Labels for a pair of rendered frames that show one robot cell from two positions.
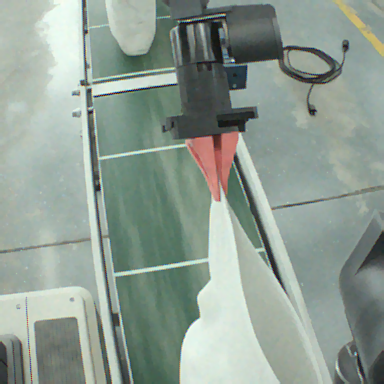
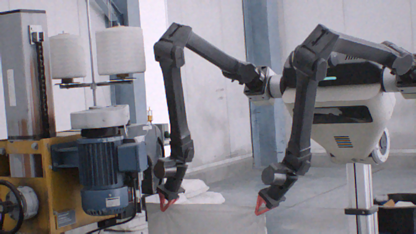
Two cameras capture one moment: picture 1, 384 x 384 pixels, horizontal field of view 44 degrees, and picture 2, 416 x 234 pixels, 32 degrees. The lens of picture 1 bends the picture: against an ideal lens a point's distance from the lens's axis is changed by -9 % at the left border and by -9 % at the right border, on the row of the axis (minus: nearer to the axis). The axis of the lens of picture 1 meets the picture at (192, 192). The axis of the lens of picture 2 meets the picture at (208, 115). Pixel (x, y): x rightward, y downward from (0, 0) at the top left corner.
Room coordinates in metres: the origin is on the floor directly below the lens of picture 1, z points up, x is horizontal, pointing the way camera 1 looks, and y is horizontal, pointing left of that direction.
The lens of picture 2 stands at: (2.02, -1.82, 1.50)
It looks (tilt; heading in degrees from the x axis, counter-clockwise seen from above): 3 degrees down; 136
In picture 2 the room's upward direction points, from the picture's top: 4 degrees counter-clockwise
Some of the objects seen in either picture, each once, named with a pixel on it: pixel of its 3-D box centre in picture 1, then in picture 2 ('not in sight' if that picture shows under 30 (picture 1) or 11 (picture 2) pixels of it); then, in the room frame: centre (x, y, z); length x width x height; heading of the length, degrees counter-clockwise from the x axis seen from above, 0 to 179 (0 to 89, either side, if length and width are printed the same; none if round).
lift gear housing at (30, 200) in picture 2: not in sight; (21, 203); (-0.09, -0.65, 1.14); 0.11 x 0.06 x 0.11; 12
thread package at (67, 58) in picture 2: not in sight; (65, 56); (-0.20, -0.36, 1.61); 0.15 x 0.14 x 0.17; 12
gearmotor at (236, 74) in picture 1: (220, 55); not in sight; (1.68, -0.11, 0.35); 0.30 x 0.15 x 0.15; 12
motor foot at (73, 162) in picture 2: not in sight; (74, 155); (0.02, -0.50, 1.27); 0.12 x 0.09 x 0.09; 102
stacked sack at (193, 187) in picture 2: not in sight; (166, 188); (-2.74, 2.23, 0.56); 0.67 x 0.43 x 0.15; 12
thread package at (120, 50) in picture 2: not in sight; (120, 51); (0.05, -0.31, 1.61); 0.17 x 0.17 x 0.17
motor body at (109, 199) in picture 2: not in sight; (103, 174); (0.09, -0.45, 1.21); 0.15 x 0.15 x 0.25
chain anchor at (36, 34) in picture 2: not in sight; (38, 34); (-0.06, -0.55, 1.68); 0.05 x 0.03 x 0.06; 102
